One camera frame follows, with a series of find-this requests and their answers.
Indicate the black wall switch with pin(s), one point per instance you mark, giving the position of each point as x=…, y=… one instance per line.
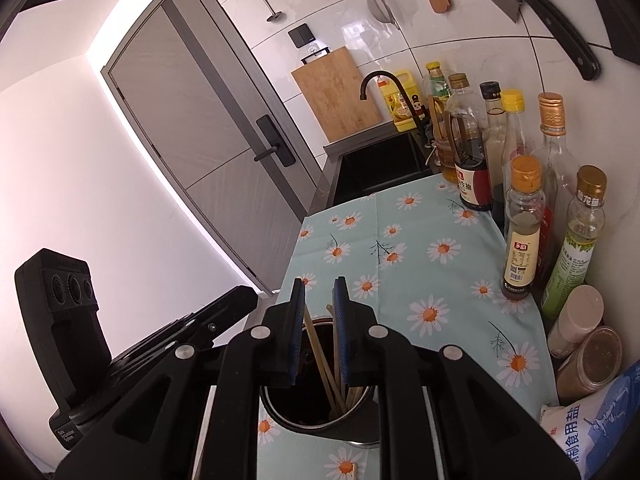
x=301, y=36

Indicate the wooden cutting board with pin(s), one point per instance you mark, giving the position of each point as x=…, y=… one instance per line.
x=335, y=95

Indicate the soy sauce bottle red label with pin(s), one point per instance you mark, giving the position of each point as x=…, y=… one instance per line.
x=472, y=185

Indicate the clear oil bottle yellow cap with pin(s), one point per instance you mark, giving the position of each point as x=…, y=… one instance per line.
x=437, y=80

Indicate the black kitchen sink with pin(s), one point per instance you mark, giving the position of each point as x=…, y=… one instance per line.
x=380, y=165

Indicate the hanging metal ladle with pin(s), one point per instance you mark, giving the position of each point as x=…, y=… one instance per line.
x=275, y=16

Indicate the grey door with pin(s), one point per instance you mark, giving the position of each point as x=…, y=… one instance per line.
x=200, y=110

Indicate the tall gold cap glass bottle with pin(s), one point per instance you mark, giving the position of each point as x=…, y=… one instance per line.
x=552, y=130

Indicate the black utensil holder cup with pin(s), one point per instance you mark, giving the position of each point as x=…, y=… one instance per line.
x=300, y=410

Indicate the dark cap vinegar bottle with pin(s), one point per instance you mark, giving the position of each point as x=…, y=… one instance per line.
x=492, y=110

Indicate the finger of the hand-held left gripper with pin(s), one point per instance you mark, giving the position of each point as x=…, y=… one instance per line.
x=225, y=312

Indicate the brown spice jar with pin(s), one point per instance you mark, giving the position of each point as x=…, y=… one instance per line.
x=590, y=365

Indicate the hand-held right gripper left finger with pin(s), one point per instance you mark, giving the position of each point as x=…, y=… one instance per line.
x=295, y=340

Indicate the pink lid spice jar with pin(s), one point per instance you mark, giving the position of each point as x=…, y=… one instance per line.
x=575, y=320

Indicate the green label oil bottle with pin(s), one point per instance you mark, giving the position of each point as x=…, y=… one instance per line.
x=570, y=265

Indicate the yellow cooking oil jug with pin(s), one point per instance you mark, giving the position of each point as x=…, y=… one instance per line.
x=397, y=105

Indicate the white and blue salt bag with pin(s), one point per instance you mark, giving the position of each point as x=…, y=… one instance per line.
x=590, y=440

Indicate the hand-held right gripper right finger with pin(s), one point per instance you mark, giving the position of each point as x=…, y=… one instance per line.
x=342, y=340

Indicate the black sink faucet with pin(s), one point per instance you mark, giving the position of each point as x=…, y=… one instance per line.
x=380, y=74

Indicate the daisy print tablecloth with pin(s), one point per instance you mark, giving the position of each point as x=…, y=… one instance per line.
x=425, y=270

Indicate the dark hanging utensil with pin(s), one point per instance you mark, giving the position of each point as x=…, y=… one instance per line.
x=622, y=35

